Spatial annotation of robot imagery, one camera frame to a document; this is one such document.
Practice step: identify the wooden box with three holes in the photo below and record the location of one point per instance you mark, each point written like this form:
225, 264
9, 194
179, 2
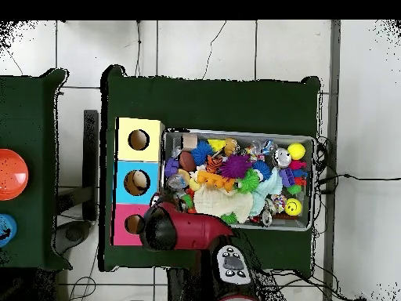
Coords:
122, 188

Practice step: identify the orange toy building block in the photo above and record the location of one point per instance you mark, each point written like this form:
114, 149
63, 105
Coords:
214, 180

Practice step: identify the purple spiky ball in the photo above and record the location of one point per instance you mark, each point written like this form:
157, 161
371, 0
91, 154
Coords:
235, 166

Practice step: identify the shallow clear mesh bin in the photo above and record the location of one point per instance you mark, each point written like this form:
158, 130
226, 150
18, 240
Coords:
308, 216

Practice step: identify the clear plastic packet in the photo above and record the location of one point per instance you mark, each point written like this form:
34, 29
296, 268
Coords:
177, 182

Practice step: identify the dark green table cloth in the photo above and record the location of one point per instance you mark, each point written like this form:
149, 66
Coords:
37, 125
219, 106

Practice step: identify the green spiky ball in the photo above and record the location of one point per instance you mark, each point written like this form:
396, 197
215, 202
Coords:
249, 180

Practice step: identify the blue round disc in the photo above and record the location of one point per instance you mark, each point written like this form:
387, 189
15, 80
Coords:
6, 229

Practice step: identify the blue spiky ball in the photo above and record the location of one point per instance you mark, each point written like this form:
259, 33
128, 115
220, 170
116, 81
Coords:
202, 152

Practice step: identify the orange round disc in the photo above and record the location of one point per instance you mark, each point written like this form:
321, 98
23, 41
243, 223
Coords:
11, 174

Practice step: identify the plain yellow ball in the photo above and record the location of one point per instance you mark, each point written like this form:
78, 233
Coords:
296, 150

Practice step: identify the purple toy block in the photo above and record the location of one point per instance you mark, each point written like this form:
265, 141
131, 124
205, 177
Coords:
171, 167

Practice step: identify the yellow smiley face ball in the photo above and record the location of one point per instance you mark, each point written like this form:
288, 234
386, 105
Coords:
292, 206

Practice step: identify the cream knitted cloth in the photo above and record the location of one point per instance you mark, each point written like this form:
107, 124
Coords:
219, 200

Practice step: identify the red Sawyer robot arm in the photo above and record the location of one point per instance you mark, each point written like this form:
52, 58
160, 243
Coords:
194, 231

